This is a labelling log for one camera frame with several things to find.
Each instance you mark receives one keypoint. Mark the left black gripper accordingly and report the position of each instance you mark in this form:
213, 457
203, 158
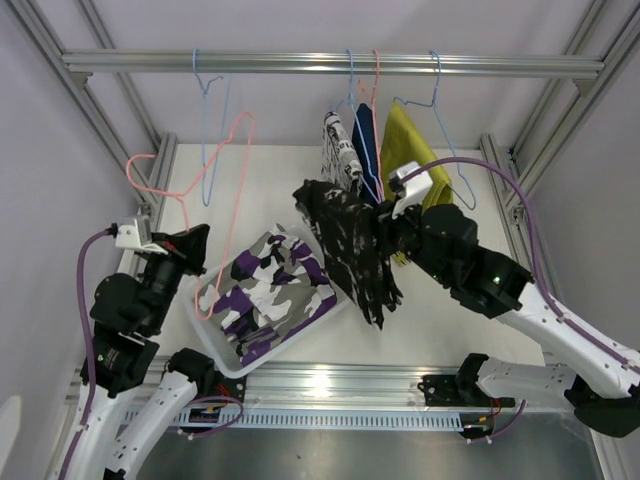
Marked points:
186, 247

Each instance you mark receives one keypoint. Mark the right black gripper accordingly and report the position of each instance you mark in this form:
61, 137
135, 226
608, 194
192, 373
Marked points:
413, 211

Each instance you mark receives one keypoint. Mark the light blue hanger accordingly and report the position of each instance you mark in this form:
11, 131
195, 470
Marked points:
434, 105
208, 178
351, 99

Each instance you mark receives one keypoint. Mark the white plastic basket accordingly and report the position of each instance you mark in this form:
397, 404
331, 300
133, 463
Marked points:
210, 340

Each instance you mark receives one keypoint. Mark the black white patterned trousers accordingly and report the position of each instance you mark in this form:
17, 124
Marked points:
348, 232

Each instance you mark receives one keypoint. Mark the olive yellow trousers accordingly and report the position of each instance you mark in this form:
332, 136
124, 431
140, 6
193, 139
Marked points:
403, 143

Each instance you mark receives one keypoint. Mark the purple camouflage trousers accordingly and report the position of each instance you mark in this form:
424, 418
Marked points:
270, 295

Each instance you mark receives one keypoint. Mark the pink hanger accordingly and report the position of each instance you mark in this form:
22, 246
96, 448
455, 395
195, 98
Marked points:
376, 125
212, 162

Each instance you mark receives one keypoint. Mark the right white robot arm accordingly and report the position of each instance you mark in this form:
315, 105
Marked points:
597, 377

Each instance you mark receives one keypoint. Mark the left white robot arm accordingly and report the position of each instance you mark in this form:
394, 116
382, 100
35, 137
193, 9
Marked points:
118, 330

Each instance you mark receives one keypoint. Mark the grey white printed trousers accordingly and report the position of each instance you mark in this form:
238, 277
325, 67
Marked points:
341, 164

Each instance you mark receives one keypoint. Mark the navy blue trousers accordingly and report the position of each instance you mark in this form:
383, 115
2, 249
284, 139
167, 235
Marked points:
362, 128

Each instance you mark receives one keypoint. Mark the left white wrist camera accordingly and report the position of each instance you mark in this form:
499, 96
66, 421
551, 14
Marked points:
136, 235

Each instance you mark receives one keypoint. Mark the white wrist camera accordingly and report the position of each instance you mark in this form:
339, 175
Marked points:
136, 235
410, 184

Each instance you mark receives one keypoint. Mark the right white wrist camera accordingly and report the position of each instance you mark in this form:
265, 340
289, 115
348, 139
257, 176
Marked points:
410, 184

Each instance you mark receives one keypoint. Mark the aluminium frame right struts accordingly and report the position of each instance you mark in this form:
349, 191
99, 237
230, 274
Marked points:
607, 30

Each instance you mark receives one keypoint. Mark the aluminium frame struts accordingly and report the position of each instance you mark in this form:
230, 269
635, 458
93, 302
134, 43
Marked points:
607, 30
34, 24

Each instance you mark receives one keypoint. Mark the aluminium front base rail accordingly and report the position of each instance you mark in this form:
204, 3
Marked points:
307, 386

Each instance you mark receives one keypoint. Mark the grey slotted cable duct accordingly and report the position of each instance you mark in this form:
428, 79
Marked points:
415, 419

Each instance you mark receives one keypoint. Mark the aluminium hanging rail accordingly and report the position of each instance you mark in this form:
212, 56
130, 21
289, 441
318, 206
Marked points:
316, 63

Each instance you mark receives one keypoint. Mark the aluminium frame left struts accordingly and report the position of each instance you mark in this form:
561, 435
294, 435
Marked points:
34, 24

